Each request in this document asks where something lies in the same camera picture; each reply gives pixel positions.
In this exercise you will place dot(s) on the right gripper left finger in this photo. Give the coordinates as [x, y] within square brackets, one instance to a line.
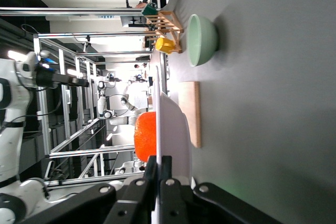
[110, 208]

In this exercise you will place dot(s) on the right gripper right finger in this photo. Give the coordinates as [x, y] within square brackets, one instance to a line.
[183, 208]

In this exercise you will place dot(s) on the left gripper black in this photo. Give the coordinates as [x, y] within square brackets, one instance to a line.
[48, 77]

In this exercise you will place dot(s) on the white round plate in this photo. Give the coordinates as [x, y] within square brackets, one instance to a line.
[170, 134]

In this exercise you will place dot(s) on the orange mandarin fruit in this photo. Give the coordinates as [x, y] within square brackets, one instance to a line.
[145, 137]

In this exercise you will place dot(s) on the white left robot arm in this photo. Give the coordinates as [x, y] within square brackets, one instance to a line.
[10, 129]

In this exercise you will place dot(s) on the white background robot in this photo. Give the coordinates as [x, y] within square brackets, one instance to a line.
[131, 98]

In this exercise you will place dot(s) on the wooden cutting board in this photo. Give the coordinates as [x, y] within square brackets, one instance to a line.
[191, 113]

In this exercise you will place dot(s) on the yellow cup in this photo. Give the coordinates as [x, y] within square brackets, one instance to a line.
[164, 45]

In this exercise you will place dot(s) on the wooden peg drying rack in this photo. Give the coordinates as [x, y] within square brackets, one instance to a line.
[168, 23]

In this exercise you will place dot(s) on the pale green bowl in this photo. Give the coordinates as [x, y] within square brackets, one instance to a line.
[203, 40]

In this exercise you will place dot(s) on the aluminium profile frame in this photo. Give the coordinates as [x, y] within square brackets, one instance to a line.
[65, 11]

